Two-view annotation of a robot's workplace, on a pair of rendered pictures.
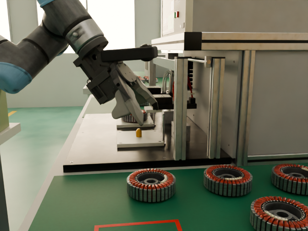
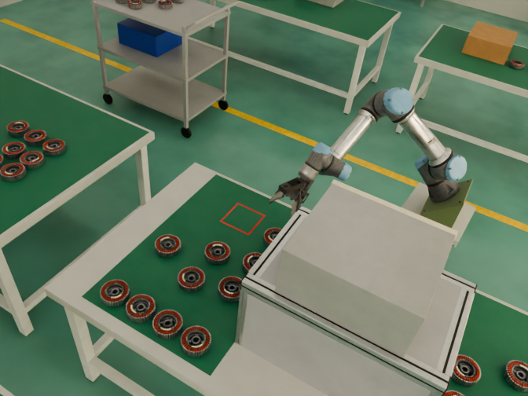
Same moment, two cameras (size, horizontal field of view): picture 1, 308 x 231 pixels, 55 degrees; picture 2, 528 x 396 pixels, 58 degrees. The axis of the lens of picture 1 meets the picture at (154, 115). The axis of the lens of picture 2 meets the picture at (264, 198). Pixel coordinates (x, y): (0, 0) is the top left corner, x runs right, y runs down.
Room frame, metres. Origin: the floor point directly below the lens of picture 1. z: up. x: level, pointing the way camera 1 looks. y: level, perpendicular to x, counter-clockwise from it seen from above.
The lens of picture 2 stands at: (1.37, -1.31, 2.35)
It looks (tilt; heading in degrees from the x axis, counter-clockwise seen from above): 42 degrees down; 122
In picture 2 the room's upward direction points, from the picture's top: 7 degrees clockwise
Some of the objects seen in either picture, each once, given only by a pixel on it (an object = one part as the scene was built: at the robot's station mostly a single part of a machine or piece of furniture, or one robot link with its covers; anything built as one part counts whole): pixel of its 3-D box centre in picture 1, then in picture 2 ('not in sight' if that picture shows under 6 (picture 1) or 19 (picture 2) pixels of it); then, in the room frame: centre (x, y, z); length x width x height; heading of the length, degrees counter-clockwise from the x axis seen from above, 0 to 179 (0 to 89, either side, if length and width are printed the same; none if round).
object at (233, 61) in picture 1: (202, 90); not in sight; (1.12, -0.19, 0.92); 0.66 x 0.01 x 0.30; 7
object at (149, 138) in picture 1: (139, 138); not in sight; (0.96, 0.05, 0.78); 0.15 x 0.15 x 0.01; 7
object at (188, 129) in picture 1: (180, 130); not in sight; (0.98, -0.09, 0.80); 0.07 x 0.05 x 0.06; 7
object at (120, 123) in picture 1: (134, 121); not in sight; (1.20, 0.08, 0.78); 0.15 x 0.15 x 0.01; 7
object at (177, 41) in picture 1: (221, 43); (361, 287); (1.13, -0.25, 1.09); 0.68 x 0.44 x 0.05; 7
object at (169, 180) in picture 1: (151, 184); (275, 238); (0.63, 0.01, 0.77); 0.11 x 0.11 x 0.04
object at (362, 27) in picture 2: not in sight; (275, 31); (-1.27, 2.69, 0.37); 2.20 x 0.90 x 0.75; 7
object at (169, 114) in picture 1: (168, 115); not in sight; (1.22, -0.06, 0.80); 0.07 x 0.05 x 0.06; 7
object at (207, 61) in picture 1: (183, 58); not in sight; (1.11, -0.11, 1.04); 0.62 x 0.02 x 0.03; 7
